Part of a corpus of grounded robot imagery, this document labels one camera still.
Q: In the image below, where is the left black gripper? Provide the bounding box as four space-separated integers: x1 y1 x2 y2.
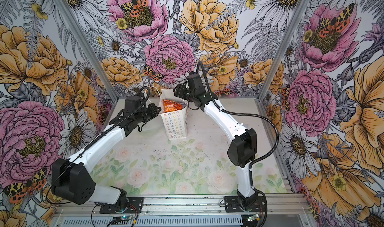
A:
135 103 162 123

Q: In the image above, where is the orange snack packet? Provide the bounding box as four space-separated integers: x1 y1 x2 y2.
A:
163 99 184 113

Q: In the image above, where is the white paper bag with dots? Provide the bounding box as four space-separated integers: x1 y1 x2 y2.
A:
150 86 188 140

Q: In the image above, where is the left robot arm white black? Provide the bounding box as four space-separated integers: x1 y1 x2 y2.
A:
51 94 161 210

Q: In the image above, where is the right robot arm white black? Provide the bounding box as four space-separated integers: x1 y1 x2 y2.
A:
174 72 258 211

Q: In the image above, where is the right green circuit board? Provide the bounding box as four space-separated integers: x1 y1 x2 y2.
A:
247 214 261 222

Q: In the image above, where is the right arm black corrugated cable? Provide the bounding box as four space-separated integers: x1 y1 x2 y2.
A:
196 60 280 169

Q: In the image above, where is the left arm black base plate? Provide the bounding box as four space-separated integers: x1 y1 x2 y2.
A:
99 197 144 214

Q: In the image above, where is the right aluminium corner post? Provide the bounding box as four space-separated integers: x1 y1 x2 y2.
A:
257 0 310 102

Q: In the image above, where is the aluminium corner post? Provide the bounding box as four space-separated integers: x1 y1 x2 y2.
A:
257 0 310 102
53 0 119 103

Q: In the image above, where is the white vented cable duct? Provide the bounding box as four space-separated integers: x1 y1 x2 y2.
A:
57 215 243 227

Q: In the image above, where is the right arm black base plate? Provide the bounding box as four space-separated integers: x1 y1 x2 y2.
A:
224 195 267 213

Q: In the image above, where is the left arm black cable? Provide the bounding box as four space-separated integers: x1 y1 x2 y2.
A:
44 86 152 204

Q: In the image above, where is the left aluminium corner post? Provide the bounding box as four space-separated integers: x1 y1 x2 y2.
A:
53 0 119 103

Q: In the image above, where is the aluminium mounting rail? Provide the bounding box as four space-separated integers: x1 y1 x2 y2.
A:
54 193 310 217

